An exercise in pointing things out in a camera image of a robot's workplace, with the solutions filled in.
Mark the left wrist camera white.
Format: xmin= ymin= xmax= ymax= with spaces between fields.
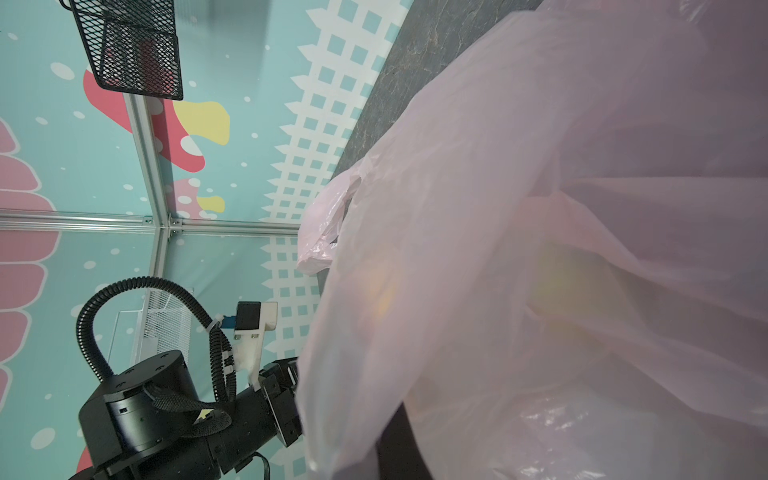
xmin=233 ymin=301 xmax=279 ymax=390

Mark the pink plastic bag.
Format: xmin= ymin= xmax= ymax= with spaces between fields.
xmin=297 ymin=1 xmax=767 ymax=479

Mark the white wire wall basket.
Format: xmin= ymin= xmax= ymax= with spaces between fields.
xmin=104 ymin=290 xmax=193 ymax=373

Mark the black mesh wall basket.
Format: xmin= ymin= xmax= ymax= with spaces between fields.
xmin=60 ymin=0 xmax=184 ymax=101

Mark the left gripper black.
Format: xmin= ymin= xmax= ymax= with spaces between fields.
xmin=233 ymin=357 xmax=302 ymax=456

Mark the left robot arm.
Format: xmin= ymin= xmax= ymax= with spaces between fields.
xmin=75 ymin=276 xmax=302 ymax=479

